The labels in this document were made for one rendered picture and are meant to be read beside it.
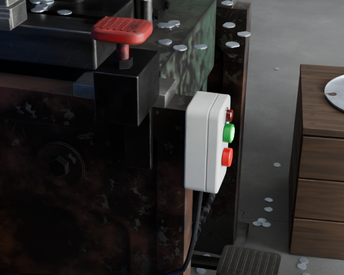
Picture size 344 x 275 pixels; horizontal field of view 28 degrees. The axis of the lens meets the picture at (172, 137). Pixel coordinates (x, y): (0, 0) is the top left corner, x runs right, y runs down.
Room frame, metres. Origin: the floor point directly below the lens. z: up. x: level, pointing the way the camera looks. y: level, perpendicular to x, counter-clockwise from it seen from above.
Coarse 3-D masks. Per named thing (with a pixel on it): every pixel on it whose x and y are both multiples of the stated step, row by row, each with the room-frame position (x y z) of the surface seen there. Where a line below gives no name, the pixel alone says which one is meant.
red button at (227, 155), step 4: (224, 148) 0.87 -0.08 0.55; (228, 148) 0.87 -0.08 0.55; (224, 152) 0.87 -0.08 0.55; (228, 152) 0.87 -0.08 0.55; (232, 152) 0.88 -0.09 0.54; (224, 156) 0.86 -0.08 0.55; (228, 156) 0.86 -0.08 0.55; (232, 156) 0.88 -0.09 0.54; (224, 160) 0.86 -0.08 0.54; (228, 160) 0.86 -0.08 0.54; (224, 164) 0.86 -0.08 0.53; (228, 164) 0.86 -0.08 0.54
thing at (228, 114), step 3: (228, 108) 0.88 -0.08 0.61; (225, 111) 0.87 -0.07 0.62; (228, 111) 0.87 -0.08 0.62; (231, 111) 0.87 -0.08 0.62; (225, 114) 0.87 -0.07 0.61; (228, 114) 0.87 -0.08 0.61; (231, 114) 0.87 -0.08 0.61; (225, 117) 0.86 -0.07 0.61; (228, 117) 0.86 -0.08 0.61; (231, 117) 0.87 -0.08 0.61; (225, 120) 0.86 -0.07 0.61; (228, 120) 0.87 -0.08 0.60; (231, 120) 0.87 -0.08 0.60; (225, 123) 0.87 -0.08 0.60
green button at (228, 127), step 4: (228, 124) 0.87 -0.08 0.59; (232, 124) 0.87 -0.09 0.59; (224, 128) 0.87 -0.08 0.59; (228, 128) 0.87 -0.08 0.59; (232, 128) 0.87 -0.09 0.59; (224, 132) 0.86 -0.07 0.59; (228, 132) 0.86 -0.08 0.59; (224, 136) 0.86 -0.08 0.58; (228, 136) 0.86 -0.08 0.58; (224, 140) 0.86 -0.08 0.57; (228, 140) 0.86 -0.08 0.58
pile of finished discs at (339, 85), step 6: (336, 78) 1.60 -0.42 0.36; (342, 78) 1.61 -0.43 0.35; (330, 84) 1.57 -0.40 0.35; (336, 84) 1.57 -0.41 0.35; (342, 84) 1.57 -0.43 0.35; (324, 90) 1.53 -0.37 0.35; (330, 90) 1.54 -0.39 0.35; (336, 90) 1.54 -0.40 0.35; (342, 90) 1.54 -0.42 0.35; (330, 96) 1.50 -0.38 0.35; (336, 96) 1.50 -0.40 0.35; (342, 96) 1.50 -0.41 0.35; (330, 102) 1.46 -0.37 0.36; (336, 102) 1.47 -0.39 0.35; (342, 102) 1.47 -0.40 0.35; (336, 108) 1.44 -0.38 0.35; (342, 108) 1.44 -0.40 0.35
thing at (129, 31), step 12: (96, 24) 0.82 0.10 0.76; (108, 24) 0.82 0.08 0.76; (120, 24) 0.82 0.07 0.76; (132, 24) 0.82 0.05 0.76; (144, 24) 0.82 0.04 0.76; (96, 36) 0.80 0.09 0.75; (108, 36) 0.79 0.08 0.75; (120, 36) 0.79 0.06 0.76; (132, 36) 0.79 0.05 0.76; (144, 36) 0.80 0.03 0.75; (120, 48) 0.81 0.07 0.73
